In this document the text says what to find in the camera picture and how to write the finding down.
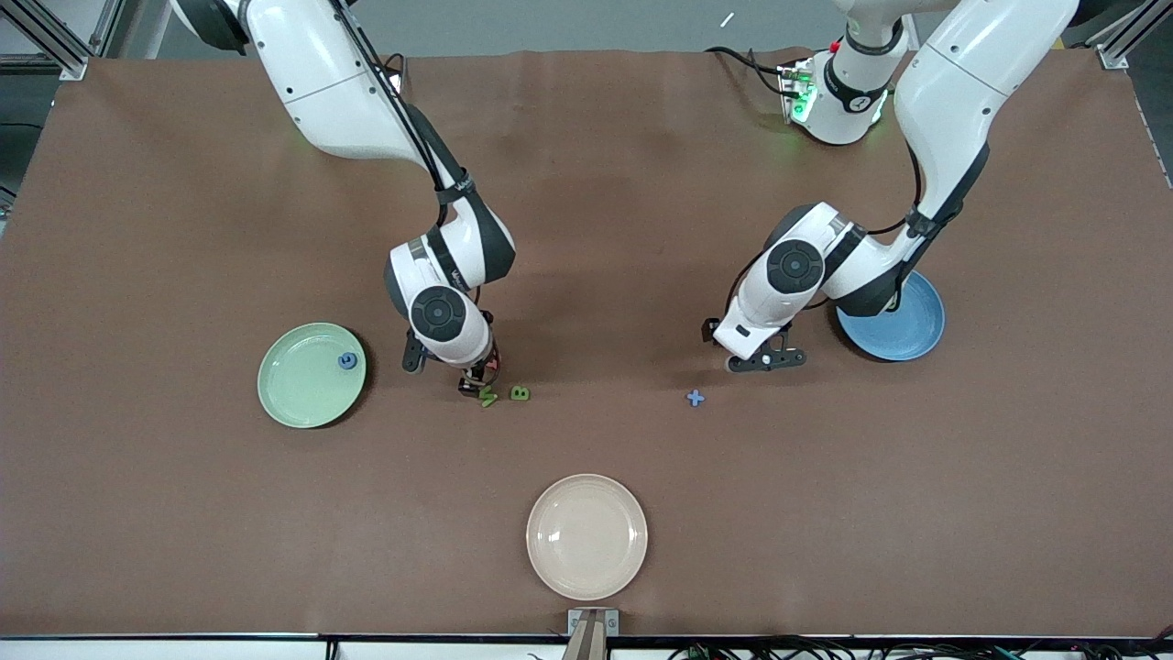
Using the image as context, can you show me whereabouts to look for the brown table cover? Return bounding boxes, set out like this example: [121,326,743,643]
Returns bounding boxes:
[0,48,1173,638]

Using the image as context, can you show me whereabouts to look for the pale green plate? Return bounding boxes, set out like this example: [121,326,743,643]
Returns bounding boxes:
[257,322,368,430]

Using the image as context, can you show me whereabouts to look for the beige plate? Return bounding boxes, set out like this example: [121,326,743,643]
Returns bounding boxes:
[526,473,650,602]

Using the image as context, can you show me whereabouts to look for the blue plate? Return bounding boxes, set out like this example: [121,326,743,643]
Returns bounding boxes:
[836,270,946,362]

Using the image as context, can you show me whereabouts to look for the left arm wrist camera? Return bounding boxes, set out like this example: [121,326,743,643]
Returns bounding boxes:
[726,347,809,374]

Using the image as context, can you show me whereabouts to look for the black left arm base cable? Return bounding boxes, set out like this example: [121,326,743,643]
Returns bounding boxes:
[704,44,794,100]

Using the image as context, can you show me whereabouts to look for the aluminium camera post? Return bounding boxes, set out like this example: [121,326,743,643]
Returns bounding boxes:
[562,608,620,660]

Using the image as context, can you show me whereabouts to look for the black cable bundle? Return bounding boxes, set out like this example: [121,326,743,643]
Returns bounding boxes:
[669,637,1173,660]

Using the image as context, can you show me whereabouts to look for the white table edge rail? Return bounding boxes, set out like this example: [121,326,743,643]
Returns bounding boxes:
[0,635,1173,660]

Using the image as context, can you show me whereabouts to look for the aluminium frame post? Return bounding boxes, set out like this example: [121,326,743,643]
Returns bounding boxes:
[0,0,120,79]
[1086,0,1173,70]

